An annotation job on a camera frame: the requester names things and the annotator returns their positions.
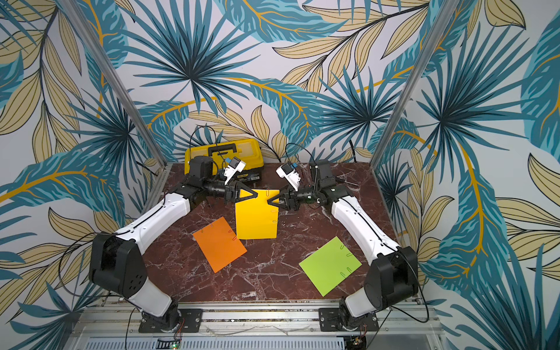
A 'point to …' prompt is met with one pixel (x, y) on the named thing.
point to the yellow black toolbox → (249, 149)
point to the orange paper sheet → (220, 243)
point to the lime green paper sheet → (329, 266)
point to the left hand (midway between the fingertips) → (255, 198)
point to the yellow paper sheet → (257, 219)
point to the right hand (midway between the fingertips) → (272, 198)
